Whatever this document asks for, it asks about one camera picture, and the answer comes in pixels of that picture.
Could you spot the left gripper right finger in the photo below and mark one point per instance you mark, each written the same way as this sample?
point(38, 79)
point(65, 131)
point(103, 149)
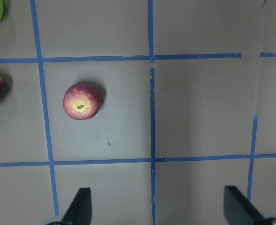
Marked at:
point(237, 210)

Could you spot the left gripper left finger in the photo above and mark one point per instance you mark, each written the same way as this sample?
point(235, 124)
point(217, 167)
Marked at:
point(80, 210)

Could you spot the red yellow apple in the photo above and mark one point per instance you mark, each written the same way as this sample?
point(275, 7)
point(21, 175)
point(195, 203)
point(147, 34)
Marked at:
point(82, 101)

